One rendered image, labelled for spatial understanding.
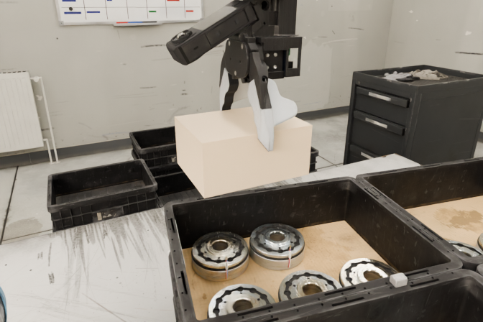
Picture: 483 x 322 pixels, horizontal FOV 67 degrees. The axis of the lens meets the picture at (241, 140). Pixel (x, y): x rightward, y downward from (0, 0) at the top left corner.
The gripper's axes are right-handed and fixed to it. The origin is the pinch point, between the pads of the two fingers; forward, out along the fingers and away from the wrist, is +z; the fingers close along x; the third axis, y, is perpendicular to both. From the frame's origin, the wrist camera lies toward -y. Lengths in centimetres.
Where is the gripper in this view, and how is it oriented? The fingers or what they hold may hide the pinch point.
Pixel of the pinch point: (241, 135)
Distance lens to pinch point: 52.3
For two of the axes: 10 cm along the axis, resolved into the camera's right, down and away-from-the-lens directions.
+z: -0.1, 9.4, 3.5
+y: 9.0, -1.5, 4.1
